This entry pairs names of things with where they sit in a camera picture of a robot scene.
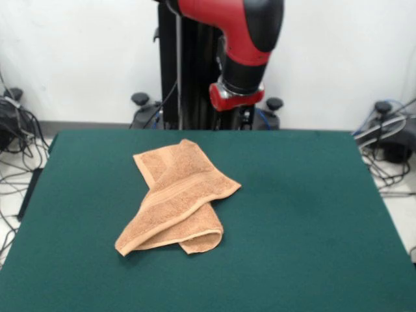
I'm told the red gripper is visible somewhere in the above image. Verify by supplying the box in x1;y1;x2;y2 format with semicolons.
209;81;266;112

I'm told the tan terry towel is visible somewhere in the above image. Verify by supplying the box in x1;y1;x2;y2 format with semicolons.
115;138;243;257

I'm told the dark green table cloth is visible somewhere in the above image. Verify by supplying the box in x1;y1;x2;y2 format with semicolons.
0;129;416;312

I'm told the black stand base foot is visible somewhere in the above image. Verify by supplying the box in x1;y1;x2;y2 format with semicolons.
354;100;416;163
0;87;43;153

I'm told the black pedestal foot knob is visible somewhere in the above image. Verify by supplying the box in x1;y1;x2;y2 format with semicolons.
253;97;283;131
129;92;163;130

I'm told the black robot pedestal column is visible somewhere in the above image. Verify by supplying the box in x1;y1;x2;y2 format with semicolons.
151;0;270;131

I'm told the floor cable tangle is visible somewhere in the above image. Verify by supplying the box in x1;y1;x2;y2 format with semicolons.
0;107;49;270
352;97;416;199

